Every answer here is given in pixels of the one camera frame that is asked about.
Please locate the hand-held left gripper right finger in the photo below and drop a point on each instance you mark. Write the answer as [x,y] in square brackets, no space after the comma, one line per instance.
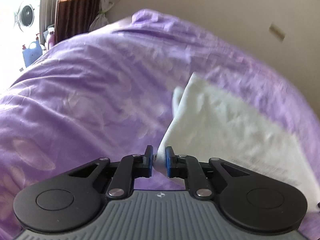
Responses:
[168,162]

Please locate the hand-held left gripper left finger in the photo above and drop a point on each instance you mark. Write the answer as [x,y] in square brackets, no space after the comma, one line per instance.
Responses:
[149,162]

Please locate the white printed sweatshirt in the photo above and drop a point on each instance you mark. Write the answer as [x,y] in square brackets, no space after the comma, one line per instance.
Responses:
[225,130]

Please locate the purple blanket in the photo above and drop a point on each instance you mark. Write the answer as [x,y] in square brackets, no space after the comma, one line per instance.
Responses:
[87,92]

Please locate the pink bottle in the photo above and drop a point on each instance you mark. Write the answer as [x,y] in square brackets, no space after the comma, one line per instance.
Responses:
[50,38]

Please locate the blue detergent bottle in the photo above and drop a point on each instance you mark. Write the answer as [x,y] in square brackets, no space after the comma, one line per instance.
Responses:
[32,53]

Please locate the brown patterned curtain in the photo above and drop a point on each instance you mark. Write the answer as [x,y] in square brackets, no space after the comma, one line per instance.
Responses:
[77,7]

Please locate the dark grey cabinet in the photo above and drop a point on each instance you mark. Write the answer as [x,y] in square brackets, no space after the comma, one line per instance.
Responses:
[48,5]

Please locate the white washing machine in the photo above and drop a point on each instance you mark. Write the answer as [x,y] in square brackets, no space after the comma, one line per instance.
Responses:
[25,15]

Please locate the beige wall socket plate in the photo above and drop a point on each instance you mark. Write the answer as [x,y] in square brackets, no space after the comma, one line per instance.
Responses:
[277,31]

